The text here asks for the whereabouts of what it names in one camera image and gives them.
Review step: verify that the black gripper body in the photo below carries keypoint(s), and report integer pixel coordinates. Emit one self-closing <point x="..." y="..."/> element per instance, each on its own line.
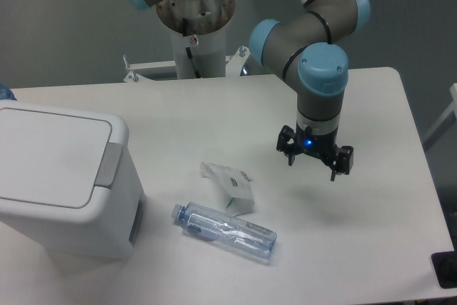
<point x="321" y="147"/>

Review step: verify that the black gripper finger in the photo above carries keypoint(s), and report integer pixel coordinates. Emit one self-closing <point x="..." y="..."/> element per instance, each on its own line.
<point x="287" y="145"/>
<point x="341" y="161"/>

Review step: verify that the white push-lid trash can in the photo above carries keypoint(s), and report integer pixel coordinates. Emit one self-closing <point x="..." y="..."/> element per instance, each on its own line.
<point x="68" y="181"/>

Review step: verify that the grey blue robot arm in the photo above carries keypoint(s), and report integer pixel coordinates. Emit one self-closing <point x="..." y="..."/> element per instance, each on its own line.
<point x="303" y="53"/>

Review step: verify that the crumpled white paper packet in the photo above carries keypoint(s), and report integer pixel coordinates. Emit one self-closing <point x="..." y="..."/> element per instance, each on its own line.
<point x="235" y="185"/>

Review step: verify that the crushed clear plastic bottle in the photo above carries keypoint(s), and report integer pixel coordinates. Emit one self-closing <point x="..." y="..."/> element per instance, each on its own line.
<point x="229" y="232"/>

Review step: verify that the blue object at left edge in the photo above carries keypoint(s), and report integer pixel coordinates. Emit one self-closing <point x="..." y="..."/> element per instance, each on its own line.
<point x="6" y="93"/>

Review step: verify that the white pedestal base frame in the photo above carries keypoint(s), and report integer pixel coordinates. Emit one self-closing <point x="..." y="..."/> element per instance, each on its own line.
<point x="239" y="64"/>

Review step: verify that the white frame at right edge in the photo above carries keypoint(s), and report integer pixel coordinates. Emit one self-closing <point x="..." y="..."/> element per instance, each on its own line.
<point x="443" y="123"/>

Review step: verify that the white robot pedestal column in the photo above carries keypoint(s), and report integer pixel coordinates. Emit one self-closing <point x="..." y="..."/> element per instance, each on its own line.
<point x="199" y="56"/>

